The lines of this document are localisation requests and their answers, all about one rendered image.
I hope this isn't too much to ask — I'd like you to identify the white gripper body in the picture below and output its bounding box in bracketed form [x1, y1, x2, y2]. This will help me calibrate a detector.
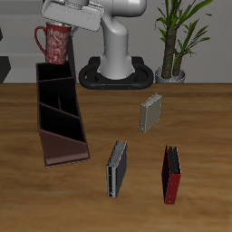
[41, 0, 105, 33]

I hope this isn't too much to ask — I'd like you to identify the red patterned mug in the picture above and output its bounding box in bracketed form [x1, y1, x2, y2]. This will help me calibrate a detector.
[34, 21, 73, 65]

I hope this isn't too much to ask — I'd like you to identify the dark brown desk caddy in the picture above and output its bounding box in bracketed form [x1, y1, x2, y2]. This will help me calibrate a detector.
[35, 61, 91, 169]

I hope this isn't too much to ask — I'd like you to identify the green pot plant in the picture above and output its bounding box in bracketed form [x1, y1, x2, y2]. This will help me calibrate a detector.
[153, 0, 214, 84]

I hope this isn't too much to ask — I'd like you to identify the black and grey book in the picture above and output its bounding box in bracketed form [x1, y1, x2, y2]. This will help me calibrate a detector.
[105, 139, 129, 198]

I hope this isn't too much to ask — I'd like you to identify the red and black book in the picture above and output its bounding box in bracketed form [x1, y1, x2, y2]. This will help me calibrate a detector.
[160, 144, 182, 206]

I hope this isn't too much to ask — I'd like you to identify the flat black base plate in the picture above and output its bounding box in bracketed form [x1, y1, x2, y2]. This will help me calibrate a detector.
[78, 55, 155, 91]

